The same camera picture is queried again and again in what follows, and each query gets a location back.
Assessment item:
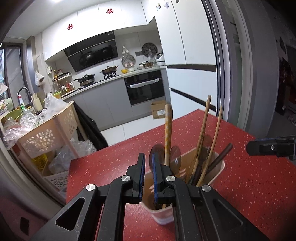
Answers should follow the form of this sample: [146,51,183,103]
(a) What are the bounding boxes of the pink plastic stool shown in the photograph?
[0,195,63,241]

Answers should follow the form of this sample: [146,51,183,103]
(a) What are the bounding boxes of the yellow flowered chopstick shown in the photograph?
[165,104,173,166]

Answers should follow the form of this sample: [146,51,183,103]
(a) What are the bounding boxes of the black garbage bag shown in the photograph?
[74,102,109,151]

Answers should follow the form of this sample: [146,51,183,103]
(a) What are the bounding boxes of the round dark divided pan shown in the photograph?
[142,42,158,57]

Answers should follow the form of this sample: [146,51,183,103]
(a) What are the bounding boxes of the spice rack with bottles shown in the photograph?
[52,72,75,95]

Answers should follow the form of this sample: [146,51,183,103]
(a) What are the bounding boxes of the beige plastic storage cart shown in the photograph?
[16,101,88,193]

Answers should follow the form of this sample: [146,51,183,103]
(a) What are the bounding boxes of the beige plastic utensil holder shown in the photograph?
[141,151,225,225]

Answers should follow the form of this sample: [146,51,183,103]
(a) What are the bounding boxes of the metal pot with handles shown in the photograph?
[100,65,119,76]

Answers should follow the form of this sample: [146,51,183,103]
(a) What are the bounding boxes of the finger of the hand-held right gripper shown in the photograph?
[254,136,296,141]
[246,138,296,161]

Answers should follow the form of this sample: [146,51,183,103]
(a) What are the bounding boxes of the plain bamboo chopstick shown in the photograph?
[198,106,223,187]
[191,95,212,181]

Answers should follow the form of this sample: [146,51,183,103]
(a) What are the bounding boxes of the white refrigerator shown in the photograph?
[155,0,218,114]

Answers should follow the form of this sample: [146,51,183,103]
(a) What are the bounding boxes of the white kitchen countertop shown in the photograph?
[61,66,167,98]

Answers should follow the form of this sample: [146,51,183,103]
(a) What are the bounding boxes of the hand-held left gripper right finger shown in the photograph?
[152,153,270,241]

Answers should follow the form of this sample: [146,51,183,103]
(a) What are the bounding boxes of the clear brown plastic spoon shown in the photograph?
[170,146,182,177]
[149,144,165,168]

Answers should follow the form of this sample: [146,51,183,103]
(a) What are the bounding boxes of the round metal steamer rack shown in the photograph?
[121,55,136,69]

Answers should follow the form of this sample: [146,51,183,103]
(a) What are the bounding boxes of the grey lower cabinets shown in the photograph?
[62,79,134,132]

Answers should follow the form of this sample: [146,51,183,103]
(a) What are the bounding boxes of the dark wall poster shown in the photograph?
[276,37,296,116]

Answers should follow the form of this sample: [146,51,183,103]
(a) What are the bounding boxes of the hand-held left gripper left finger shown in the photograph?
[30,152,146,241]

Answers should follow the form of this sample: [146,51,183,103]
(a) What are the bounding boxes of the cardboard box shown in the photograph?
[151,101,167,120]

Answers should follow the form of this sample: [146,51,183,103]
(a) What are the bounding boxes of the beige knife block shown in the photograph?
[31,93,43,111]

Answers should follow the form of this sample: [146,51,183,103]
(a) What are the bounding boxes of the green plastic basin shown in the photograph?
[5,109,24,121]

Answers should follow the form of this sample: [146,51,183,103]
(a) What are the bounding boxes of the sliding door frame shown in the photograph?
[201,0,280,139]

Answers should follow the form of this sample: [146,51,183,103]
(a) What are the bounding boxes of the kitchen window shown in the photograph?
[0,44,23,93]

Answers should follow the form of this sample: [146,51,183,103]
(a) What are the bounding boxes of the black range hood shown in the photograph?
[63,30,119,73]

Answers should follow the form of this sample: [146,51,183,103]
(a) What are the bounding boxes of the black built-in oven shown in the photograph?
[124,71,166,106]

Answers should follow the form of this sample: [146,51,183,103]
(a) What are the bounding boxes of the black wok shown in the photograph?
[74,74,96,85]

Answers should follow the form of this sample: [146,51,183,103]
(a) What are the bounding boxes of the white upper cabinets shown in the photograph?
[44,0,148,62]

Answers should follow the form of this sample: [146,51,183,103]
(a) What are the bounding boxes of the crumpled clear plastic bag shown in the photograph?
[48,139,96,174]

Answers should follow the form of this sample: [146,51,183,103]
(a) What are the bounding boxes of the dark brown chopstick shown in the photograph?
[191,143,233,186]

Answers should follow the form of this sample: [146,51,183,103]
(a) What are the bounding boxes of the kitchen faucet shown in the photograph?
[17,87,35,109]

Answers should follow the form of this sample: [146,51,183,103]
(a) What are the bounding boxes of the hanging plastic bag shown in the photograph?
[35,70,45,87]

